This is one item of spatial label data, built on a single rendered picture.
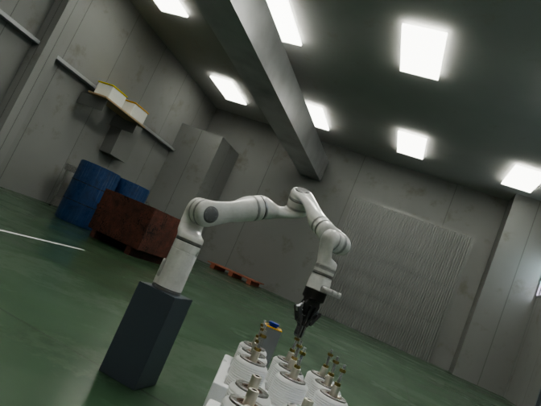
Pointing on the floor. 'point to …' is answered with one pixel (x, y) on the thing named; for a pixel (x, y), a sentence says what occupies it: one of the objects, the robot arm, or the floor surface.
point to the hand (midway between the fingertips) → (299, 330)
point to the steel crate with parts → (134, 226)
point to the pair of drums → (93, 192)
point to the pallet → (235, 274)
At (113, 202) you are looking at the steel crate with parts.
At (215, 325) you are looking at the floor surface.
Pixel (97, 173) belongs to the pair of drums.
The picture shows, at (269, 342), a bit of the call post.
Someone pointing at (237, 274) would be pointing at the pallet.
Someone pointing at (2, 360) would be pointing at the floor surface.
